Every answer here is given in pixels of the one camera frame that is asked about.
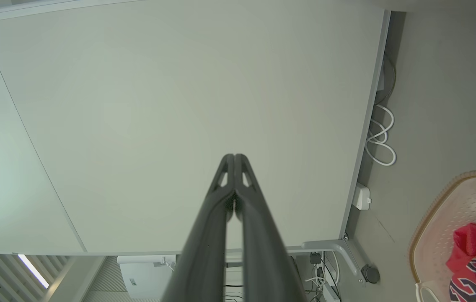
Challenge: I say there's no black caster wheel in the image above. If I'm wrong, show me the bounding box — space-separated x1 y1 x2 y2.
361 264 381 284

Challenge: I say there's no white power strip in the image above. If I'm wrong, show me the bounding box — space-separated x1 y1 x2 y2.
321 283 341 302

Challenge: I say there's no plain red garment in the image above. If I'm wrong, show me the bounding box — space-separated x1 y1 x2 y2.
445 222 476 273

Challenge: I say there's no white power adapter box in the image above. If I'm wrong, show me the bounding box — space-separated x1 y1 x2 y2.
352 183 372 211

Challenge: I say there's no white coiled cable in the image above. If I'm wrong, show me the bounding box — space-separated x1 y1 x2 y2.
365 104 397 167

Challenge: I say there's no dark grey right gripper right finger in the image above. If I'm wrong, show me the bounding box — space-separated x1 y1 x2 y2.
235 154 308 302

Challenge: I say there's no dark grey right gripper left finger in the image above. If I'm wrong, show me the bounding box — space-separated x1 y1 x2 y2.
160 154 235 302

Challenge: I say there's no large white partition panel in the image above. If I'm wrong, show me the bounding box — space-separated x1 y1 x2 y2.
0 0 391 255

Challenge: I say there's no white box appliance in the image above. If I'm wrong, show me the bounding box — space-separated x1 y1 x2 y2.
116 255 180 299

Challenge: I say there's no ceiling light strip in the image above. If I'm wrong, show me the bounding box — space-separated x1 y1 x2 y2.
17 254 50 289

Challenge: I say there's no dark cable loop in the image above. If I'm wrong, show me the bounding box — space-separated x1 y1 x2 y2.
374 52 398 105

